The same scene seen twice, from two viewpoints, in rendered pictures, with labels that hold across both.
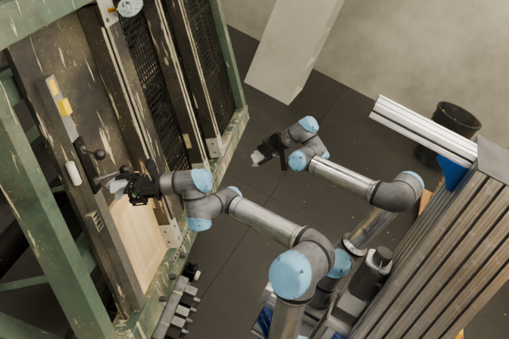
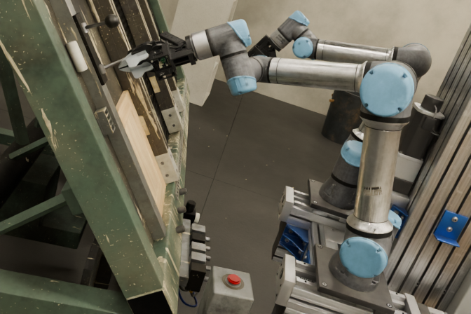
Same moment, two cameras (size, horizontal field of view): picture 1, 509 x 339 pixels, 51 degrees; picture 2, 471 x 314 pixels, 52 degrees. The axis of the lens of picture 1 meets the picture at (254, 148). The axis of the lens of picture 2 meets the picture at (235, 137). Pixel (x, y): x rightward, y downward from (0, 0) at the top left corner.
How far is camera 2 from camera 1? 0.82 m
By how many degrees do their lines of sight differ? 13
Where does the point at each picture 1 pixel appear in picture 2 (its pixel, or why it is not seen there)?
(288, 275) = (389, 85)
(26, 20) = not seen: outside the picture
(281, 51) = not seen: hidden behind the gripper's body
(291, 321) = (391, 151)
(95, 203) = (104, 98)
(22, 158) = not seen: outside the picture
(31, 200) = (46, 59)
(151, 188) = (182, 51)
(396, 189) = (415, 49)
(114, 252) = (130, 162)
